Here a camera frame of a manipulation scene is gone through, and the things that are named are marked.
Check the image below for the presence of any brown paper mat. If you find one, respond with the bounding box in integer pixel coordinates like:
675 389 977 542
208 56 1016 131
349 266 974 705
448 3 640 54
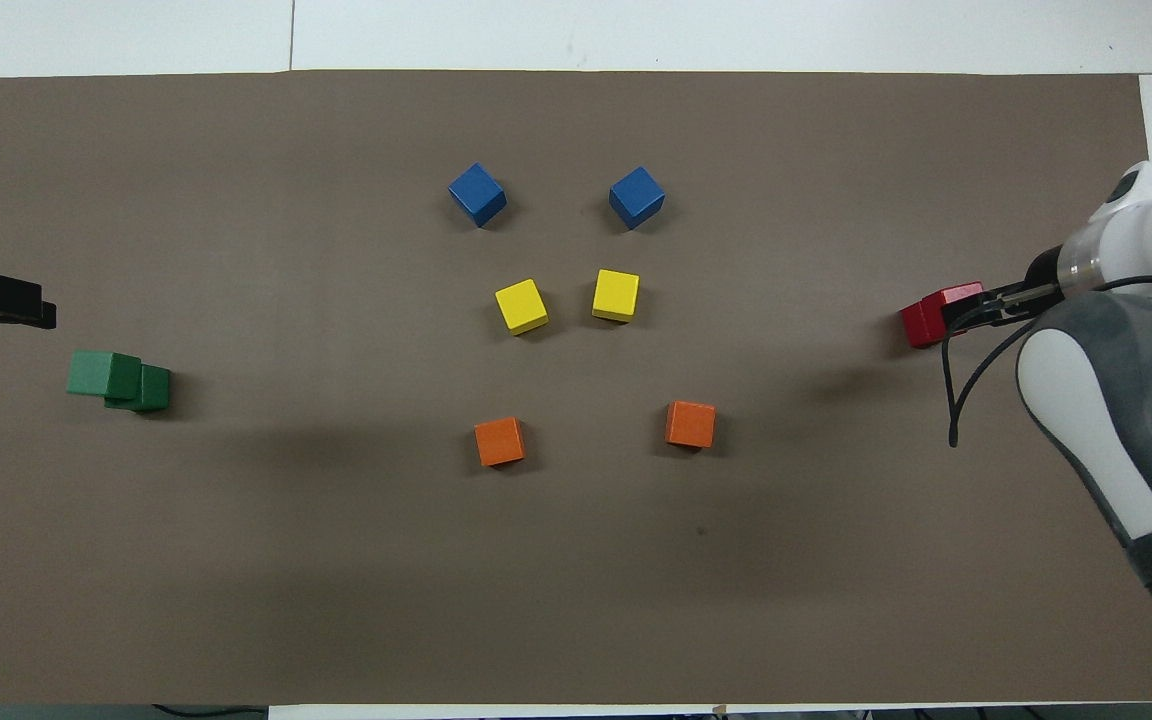
0 68 1152 707

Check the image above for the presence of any orange wooden cube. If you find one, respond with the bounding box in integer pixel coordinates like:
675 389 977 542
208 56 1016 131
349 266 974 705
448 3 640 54
473 416 527 468
664 400 718 450

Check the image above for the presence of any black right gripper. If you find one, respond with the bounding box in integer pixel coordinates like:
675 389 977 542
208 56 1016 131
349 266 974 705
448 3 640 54
944 248 1067 333

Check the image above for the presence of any yellow wooden cube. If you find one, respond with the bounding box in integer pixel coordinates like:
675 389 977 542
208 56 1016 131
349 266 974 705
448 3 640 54
493 278 551 337
591 268 641 324

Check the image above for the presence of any green wooden cube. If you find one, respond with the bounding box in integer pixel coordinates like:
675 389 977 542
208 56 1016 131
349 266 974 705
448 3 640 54
104 363 173 414
66 350 143 399

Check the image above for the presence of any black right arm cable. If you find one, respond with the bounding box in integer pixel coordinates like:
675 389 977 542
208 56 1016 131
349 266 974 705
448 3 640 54
944 275 1152 448

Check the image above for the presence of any blue wooden cube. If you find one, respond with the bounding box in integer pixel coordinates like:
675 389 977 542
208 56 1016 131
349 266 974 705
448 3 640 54
607 165 667 231
447 162 509 229

